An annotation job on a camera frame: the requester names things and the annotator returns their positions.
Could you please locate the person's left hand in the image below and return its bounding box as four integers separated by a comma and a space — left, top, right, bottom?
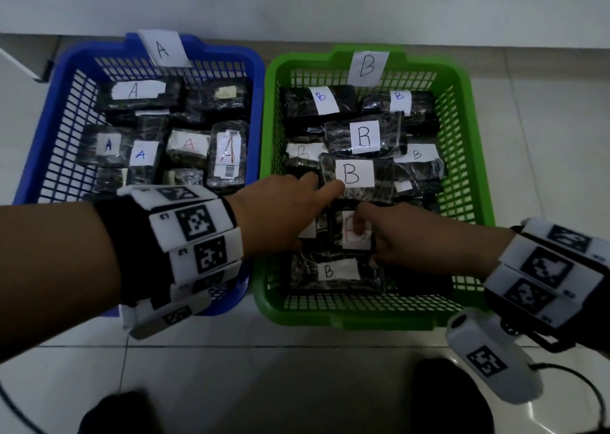
225, 172, 347, 259

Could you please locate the person's right hand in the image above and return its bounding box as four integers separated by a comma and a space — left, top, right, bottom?
352, 202, 515, 278

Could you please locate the black packet red-lettered label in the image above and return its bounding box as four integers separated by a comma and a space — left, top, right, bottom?
334, 209, 377, 254

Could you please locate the black packet large black-lettered label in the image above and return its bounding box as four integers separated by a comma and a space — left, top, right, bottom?
320, 153, 397, 205

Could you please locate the person's left forearm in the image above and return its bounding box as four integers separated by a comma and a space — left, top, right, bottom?
0, 202, 125, 364

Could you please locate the pile of black wrapped packets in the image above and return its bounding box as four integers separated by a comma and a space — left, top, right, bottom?
279, 85, 449, 294
78, 77, 251, 202

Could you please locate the white left wrist marker band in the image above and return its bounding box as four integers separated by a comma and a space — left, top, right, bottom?
117, 185, 245, 306

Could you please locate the white wrist marker band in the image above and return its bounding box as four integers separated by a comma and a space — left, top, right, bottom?
117, 185, 245, 306
483, 217, 610, 330

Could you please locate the white paper basket label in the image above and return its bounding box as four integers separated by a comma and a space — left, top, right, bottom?
138, 30, 193, 68
347, 51, 390, 88

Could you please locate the green plastic basket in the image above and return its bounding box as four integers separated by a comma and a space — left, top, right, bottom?
252, 44, 496, 330

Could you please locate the person's right leg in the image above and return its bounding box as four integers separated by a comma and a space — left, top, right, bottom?
411, 357, 496, 434

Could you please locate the person's leg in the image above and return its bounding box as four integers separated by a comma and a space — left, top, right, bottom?
411, 357, 496, 434
78, 390, 164, 434

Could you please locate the white right wrist marker band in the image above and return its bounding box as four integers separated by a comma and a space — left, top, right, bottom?
483, 217, 610, 330

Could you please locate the white ledge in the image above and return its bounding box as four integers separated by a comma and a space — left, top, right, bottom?
0, 0, 610, 84

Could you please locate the person's left leg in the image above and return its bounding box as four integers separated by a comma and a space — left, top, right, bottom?
78, 390, 164, 434

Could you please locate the blue plastic basket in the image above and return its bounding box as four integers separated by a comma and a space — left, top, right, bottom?
13, 32, 266, 317

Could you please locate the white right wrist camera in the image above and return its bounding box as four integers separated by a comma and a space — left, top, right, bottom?
444, 307, 545, 406

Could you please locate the black left wrist strap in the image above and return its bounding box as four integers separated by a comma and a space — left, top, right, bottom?
92, 194, 174, 308

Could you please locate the black cable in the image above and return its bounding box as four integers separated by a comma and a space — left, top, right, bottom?
526, 362, 610, 434
0, 381, 31, 434

